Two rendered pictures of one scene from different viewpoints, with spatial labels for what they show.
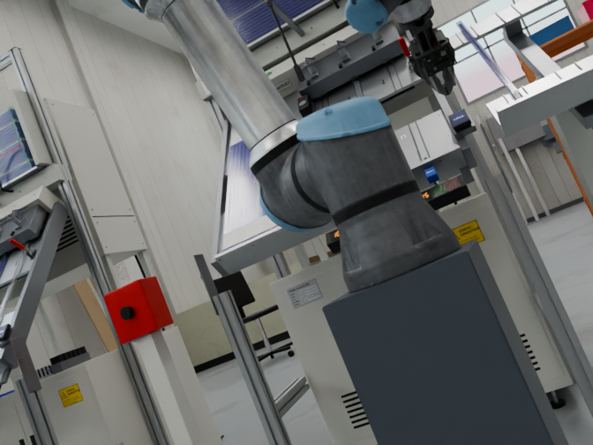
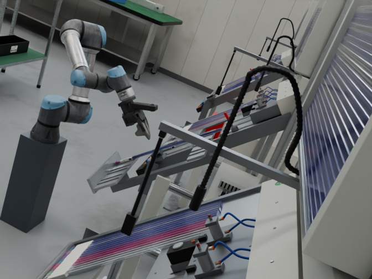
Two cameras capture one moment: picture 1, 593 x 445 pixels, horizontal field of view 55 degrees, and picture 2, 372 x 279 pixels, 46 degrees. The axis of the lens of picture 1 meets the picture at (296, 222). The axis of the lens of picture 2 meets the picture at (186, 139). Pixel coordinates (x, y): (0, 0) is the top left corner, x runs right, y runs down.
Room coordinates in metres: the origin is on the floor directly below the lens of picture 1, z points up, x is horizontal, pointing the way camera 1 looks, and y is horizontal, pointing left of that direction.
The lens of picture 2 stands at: (1.03, -2.32, 1.61)
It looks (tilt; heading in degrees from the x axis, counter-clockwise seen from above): 20 degrees down; 79
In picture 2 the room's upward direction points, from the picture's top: 21 degrees clockwise
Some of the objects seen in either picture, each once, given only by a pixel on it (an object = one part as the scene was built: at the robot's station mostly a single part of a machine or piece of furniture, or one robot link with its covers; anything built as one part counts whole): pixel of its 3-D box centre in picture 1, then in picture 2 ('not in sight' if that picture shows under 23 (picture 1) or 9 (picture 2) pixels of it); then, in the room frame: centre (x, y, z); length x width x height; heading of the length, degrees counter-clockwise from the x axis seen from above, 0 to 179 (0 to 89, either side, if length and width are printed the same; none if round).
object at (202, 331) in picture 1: (271, 307); not in sight; (8.20, 0.80, 0.41); 2.29 x 1.78 x 0.83; 70
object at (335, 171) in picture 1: (350, 154); (53, 109); (0.73, -0.10, 0.72); 0.13 x 0.12 x 0.14; 28
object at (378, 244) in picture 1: (388, 234); (46, 128); (0.73, -0.10, 0.60); 0.15 x 0.15 x 0.10
